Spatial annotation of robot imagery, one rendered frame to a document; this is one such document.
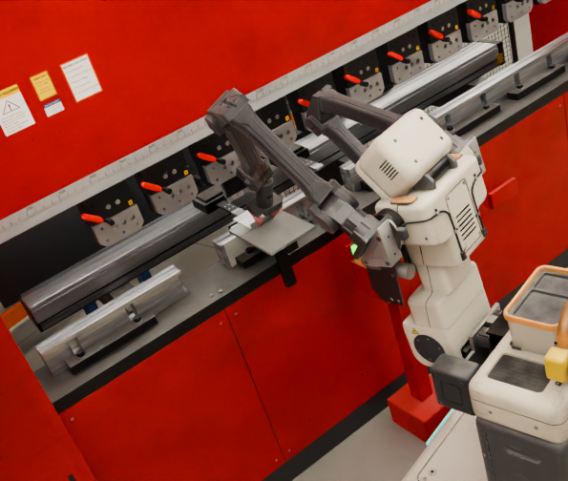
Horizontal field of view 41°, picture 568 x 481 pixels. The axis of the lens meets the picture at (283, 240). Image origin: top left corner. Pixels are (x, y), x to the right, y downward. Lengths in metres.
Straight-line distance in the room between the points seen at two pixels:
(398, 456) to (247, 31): 1.62
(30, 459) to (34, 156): 0.84
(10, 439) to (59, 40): 1.08
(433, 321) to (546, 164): 1.38
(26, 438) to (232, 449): 0.80
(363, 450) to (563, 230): 1.36
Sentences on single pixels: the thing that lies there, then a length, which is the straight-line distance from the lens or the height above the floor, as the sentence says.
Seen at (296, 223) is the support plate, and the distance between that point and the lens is 2.42.
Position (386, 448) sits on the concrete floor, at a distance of 2.98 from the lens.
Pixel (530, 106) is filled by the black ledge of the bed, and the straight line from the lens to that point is 3.18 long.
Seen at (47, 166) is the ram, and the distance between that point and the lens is 2.20.
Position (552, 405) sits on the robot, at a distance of 1.89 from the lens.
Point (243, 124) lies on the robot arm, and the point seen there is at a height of 1.51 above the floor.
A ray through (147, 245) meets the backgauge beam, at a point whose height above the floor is 0.97.
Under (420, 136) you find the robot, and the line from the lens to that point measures 1.95.
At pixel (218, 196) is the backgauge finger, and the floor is 1.03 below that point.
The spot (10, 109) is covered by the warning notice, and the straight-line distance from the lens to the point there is 2.15.
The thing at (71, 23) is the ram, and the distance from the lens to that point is 2.17.
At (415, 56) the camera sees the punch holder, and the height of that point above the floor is 1.24.
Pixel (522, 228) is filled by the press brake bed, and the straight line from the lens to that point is 3.34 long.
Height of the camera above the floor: 2.15
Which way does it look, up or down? 29 degrees down
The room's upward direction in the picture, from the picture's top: 18 degrees counter-clockwise
